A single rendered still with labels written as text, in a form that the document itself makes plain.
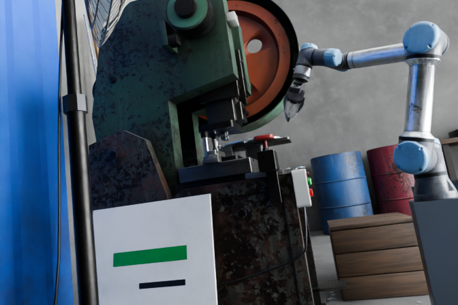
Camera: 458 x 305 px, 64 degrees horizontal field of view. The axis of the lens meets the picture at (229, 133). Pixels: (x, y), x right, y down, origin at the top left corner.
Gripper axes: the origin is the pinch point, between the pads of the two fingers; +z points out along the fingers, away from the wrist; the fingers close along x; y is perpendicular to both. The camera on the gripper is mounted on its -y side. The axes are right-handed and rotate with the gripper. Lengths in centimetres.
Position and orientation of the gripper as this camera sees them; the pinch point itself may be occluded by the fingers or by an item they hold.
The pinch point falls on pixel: (288, 118)
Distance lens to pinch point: 164.3
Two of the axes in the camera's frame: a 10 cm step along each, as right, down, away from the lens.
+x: -9.4, -2.6, 2.2
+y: 1.9, 1.4, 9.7
